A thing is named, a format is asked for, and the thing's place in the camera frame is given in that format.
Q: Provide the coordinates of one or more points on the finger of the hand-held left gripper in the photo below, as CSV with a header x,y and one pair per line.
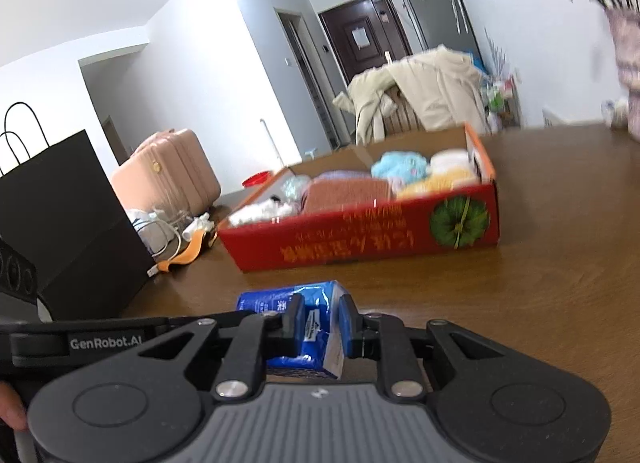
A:
x,y
182,322

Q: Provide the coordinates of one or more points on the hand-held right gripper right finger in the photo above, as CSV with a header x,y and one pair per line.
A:
x,y
346,328

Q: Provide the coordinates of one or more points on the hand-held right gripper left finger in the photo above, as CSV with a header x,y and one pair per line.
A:
x,y
292,328

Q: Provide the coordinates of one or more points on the red cardboard box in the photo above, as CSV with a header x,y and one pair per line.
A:
x,y
350,243

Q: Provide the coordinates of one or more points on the white cloth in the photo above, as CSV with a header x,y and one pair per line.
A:
x,y
260,213

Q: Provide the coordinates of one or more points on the brown scouring pad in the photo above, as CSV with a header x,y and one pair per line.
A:
x,y
345,195

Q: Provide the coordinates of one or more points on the blue fluffy plush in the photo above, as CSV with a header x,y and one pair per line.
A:
x,y
400,165

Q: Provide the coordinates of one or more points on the yellow plush toy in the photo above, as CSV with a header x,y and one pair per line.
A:
x,y
435,180

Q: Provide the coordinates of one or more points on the white round sponge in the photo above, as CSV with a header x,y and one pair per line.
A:
x,y
450,158

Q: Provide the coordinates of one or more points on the person's left hand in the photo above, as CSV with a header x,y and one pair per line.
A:
x,y
12,408

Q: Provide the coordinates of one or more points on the grey triangular stand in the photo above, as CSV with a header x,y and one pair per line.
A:
x,y
30,310

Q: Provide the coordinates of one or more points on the black phone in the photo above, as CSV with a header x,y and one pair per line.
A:
x,y
17,268

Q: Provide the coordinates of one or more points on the white plug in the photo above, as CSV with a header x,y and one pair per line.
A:
x,y
197,225

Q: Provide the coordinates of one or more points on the black paper bag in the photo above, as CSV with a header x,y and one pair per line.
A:
x,y
75,223

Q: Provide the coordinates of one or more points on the pink suitcase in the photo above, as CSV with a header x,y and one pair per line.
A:
x,y
170,173

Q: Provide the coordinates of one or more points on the red basin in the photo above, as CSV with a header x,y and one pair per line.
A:
x,y
257,179

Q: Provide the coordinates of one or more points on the wooden chair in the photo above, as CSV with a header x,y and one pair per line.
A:
x,y
400,118

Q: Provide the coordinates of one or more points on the beige coat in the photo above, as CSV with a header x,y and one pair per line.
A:
x,y
440,88

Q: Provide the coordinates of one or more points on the dark brown door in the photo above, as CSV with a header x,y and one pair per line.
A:
x,y
360,53

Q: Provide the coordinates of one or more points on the grey fridge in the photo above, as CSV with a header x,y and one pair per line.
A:
x,y
440,18

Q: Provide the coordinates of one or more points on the pink fuzzy vase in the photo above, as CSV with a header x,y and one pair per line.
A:
x,y
627,58

